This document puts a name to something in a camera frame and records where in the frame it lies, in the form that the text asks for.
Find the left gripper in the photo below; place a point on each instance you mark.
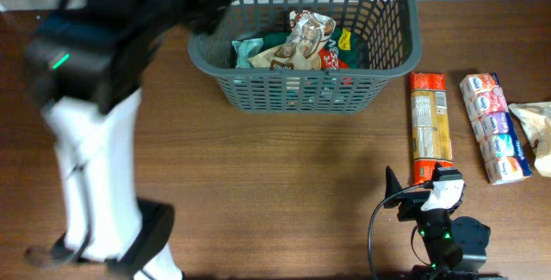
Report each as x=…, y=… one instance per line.
x=207, y=3

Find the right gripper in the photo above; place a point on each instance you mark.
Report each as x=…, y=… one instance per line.
x=415, y=198

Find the orange long biscuit pack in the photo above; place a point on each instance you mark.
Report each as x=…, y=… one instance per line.
x=431, y=143

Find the light blue snack packet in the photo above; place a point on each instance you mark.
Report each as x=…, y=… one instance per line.
x=246, y=49

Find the Kleenex tissue multipack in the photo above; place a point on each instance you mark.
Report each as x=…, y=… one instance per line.
x=491, y=121

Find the beige Pantree cookie bag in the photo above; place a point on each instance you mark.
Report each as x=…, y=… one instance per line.
x=309, y=33

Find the green Nescafe coffee bag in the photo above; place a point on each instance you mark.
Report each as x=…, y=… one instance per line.
x=339, y=52

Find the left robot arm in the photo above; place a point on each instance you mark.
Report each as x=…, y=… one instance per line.
x=85, y=63

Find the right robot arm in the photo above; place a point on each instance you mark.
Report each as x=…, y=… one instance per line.
x=456, y=248

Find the beige bag at right edge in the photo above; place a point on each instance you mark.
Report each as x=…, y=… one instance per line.
x=535, y=121

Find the grey plastic basket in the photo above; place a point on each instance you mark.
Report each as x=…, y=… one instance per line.
x=385, y=44

